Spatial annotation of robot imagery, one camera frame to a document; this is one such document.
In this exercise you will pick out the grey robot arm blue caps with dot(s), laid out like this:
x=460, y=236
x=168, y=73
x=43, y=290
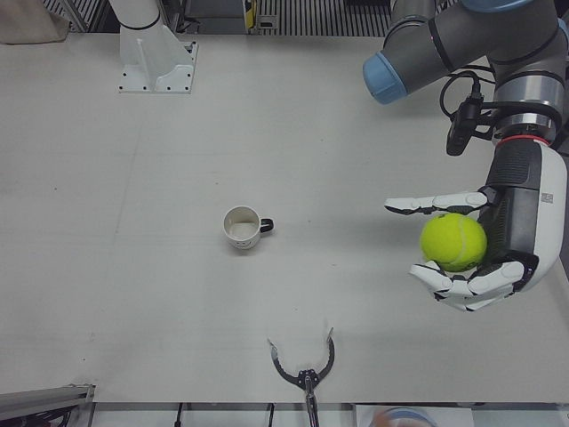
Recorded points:
x=489, y=44

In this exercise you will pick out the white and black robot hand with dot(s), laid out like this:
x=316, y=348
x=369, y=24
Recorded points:
x=523, y=213

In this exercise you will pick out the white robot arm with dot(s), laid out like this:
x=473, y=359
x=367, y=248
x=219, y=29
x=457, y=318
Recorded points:
x=135, y=13

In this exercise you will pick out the blue round object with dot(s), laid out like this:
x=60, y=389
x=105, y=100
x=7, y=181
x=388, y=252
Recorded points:
x=400, y=418

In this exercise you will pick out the aluminium frame profile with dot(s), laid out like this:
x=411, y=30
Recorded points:
x=44, y=396

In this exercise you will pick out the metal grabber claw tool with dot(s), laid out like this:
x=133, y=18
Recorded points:
x=306, y=371

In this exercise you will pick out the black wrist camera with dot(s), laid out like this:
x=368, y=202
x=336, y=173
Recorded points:
x=462, y=126

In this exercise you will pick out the black and yellow device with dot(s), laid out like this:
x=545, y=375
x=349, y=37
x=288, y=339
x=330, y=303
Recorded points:
x=250, y=14

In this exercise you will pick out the yellow-green tennis ball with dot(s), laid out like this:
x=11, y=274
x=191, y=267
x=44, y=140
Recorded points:
x=454, y=242

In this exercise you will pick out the beige fabric bag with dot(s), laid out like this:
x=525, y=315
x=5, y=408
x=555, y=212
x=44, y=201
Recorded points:
x=31, y=21

